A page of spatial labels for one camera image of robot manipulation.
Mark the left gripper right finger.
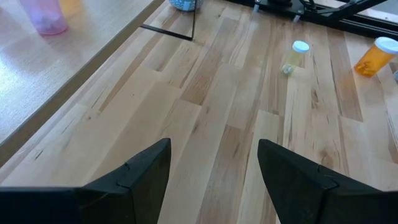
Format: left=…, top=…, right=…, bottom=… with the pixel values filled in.
left=257, top=139, right=398, bottom=224

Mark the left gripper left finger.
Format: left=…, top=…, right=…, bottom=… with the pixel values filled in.
left=0, top=138, right=172, bottom=224

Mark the small pale green medicine bottle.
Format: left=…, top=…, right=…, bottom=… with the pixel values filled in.
left=281, top=40, right=310, bottom=77

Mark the orange medicine bottle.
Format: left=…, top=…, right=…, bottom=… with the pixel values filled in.
left=353, top=36, right=398, bottom=78

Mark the small pink medicine bottle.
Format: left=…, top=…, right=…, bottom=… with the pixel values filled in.
left=18, top=0, right=68, bottom=35

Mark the potted green artificial plant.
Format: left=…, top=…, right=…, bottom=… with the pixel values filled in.
left=169, top=0, right=205, bottom=12

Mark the black aluminium table frame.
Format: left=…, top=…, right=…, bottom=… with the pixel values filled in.
left=226, top=0, right=398, bottom=40

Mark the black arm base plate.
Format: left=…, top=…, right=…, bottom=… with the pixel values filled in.
left=253, top=0, right=315, bottom=23

